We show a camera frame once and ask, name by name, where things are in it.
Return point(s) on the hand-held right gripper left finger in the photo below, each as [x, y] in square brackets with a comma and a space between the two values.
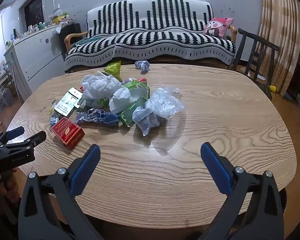
[86, 167]

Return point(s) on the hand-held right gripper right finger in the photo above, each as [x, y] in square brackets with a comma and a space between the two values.
[215, 167]

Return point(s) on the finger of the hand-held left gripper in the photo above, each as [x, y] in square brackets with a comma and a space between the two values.
[13, 132]
[36, 138]

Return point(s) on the grey blue bag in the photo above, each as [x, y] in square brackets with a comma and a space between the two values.
[145, 121]

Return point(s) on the green triangular packet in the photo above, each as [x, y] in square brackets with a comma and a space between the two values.
[113, 68]

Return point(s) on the person's left hand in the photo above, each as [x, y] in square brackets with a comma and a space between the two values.
[12, 183]

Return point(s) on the small blue white wrapper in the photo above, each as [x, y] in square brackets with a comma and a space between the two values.
[53, 120]

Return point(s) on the red cigarette box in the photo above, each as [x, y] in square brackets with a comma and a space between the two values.
[67, 132]

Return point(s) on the white green cigarette box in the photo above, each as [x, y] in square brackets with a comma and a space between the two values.
[65, 102]

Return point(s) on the dark blue crumpled wrapper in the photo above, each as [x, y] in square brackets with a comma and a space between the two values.
[102, 117]

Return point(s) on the cluttered side shelf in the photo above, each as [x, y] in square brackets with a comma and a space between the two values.
[0, 80]

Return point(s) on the green white flattened carton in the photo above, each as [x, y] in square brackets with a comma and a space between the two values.
[128, 115]

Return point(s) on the white crumpled paper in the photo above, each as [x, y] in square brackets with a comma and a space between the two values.
[120, 100]

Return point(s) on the white cabinet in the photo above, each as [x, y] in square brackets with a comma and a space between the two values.
[37, 55]

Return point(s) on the clear plastic bag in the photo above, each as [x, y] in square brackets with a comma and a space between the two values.
[165, 102]

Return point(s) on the white crumpled plastic bag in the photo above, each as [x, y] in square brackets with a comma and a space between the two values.
[100, 85]

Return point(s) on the purple pink wrapper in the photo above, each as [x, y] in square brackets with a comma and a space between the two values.
[126, 81]

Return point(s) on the yellow toy duck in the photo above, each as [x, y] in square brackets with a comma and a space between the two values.
[272, 88]

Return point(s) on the white paper sheet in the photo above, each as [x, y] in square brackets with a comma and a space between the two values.
[261, 76]

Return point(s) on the blue flat sheet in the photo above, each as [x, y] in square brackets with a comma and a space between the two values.
[287, 95]

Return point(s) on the wooden sofa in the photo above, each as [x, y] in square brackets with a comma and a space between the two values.
[70, 38]

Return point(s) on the black side cabinet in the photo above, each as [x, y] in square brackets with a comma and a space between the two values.
[73, 30]

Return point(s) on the pile of toys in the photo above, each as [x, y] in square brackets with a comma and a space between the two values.
[58, 17]

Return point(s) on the dark framed window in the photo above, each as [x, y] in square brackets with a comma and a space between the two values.
[33, 10]

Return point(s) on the black wooden chair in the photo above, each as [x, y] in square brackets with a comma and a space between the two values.
[262, 42]

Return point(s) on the striped black white blanket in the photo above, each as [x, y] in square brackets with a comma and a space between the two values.
[152, 42]

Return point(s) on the pink cartoon pillow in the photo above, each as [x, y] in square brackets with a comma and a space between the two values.
[218, 27]

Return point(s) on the beige patterned curtain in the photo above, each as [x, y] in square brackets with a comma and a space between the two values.
[280, 30]

